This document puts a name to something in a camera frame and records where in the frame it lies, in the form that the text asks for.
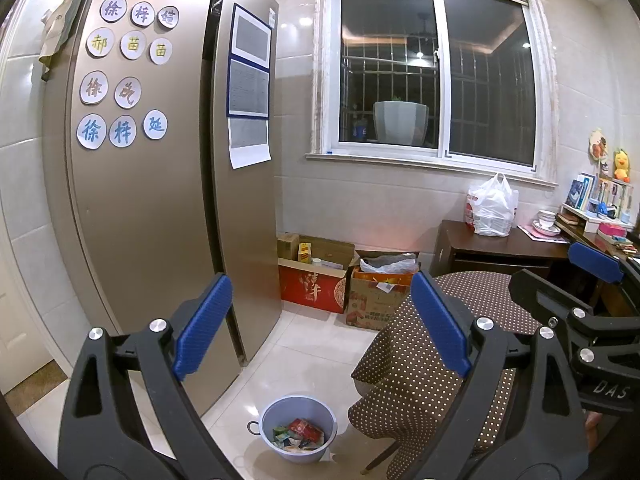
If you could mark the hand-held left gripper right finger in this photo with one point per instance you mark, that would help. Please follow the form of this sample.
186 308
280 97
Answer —
440 325

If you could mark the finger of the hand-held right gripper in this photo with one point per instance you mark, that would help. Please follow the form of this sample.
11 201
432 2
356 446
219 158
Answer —
597 262
550 300

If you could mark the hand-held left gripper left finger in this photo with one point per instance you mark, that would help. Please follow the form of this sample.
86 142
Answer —
202 330

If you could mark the blue plastic bin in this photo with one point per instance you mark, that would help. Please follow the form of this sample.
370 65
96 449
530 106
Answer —
270 415

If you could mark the red snack packet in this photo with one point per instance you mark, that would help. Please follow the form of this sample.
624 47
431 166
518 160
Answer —
306 430

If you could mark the person's right hand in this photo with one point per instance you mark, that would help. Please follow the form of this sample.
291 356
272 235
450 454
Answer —
595 432

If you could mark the pink box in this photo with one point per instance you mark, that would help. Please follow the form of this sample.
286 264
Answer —
612 232

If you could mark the dark wooden desk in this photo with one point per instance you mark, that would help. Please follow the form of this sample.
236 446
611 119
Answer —
565 240

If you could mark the white desk shelf riser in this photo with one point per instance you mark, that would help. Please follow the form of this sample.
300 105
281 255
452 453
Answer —
580 214

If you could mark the white ceramic plate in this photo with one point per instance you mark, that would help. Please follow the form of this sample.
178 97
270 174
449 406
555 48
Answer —
546 231

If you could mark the white ceramic bowl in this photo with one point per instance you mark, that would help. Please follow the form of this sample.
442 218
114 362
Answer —
546 217

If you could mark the pink mat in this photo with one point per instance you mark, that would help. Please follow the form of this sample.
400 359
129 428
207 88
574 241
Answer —
530 234

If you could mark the printed brown cardboard box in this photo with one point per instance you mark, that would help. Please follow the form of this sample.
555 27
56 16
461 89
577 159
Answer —
370 305

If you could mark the grey plastic bag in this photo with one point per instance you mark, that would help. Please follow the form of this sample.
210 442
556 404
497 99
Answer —
387 263

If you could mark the dark wooden cabinet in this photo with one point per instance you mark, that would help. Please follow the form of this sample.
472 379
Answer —
485 250

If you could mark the yellow duck toy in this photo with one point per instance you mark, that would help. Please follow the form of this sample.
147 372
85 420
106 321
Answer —
621 165

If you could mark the white plastic bag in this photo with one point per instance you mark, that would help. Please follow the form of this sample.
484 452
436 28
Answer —
492 210

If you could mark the red cardboard box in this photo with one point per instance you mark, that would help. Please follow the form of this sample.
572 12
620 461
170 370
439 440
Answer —
310 290

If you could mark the small brown cardboard box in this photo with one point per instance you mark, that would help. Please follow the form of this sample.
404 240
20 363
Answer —
288 246

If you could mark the gold double-door refrigerator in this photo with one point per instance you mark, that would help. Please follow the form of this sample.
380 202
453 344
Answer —
150 220

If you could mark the yellow carton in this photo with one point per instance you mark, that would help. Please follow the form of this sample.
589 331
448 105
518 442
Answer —
305 252

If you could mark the white door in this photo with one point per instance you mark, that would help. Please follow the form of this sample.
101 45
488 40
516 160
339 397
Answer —
20 320

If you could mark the white printed paper sheet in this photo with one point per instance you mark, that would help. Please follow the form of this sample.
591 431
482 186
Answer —
248 142

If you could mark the white planter pot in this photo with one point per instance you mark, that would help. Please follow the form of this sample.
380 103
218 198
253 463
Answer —
400 122

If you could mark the sliding glass window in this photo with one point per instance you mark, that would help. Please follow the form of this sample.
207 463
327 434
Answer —
490 75

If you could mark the blue framed printed sheet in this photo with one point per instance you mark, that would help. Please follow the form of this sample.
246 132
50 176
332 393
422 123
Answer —
251 35
248 87

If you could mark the group of round paper magnets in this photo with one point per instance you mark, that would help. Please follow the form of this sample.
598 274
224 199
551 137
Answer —
125 75

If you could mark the olive hanging cloth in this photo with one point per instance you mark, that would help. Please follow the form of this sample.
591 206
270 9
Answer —
59 30

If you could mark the cartoon wall ornament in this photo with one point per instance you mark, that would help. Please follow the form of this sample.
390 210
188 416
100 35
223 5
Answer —
598 145

